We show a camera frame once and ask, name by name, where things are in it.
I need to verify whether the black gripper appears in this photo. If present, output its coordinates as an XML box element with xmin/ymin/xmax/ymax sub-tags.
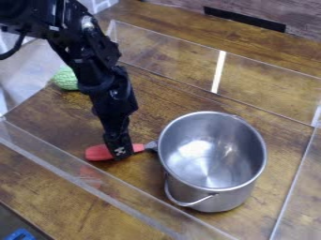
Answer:
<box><xmin>77</xmin><ymin>66</ymin><xmax>138</xmax><ymax>160</ymax></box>

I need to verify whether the pink handled metal spoon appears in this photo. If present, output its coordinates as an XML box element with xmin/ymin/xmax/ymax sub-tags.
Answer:
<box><xmin>85</xmin><ymin>141</ymin><xmax>158</xmax><ymax>161</ymax></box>

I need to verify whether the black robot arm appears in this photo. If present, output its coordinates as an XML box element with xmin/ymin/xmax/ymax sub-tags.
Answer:
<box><xmin>0</xmin><ymin>0</ymin><xmax>138</xmax><ymax>159</ymax></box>

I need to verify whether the stainless steel pot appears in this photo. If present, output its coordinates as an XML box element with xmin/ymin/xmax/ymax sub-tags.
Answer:
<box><xmin>156</xmin><ymin>111</ymin><xmax>267</xmax><ymax>213</ymax></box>

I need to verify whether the green bitter gourd toy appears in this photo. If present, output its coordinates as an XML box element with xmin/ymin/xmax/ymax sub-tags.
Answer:
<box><xmin>51</xmin><ymin>67</ymin><xmax>77</xmax><ymax>91</ymax></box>

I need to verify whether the blue object at corner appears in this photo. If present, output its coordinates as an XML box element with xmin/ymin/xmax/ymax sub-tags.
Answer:
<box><xmin>4</xmin><ymin>229</ymin><xmax>36</xmax><ymax>240</ymax></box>

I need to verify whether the clear acrylic barrier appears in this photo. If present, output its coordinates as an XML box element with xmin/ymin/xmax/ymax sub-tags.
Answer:
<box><xmin>0</xmin><ymin>20</ymin><xmax>321</xmax><ymax>240</ymax></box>

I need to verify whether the black wall vent strip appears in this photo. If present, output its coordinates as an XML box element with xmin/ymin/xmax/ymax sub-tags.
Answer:
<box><xmin>203</xmin><ymin>7</ymin><xmax>286</xmax><ymax>33</ymax></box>

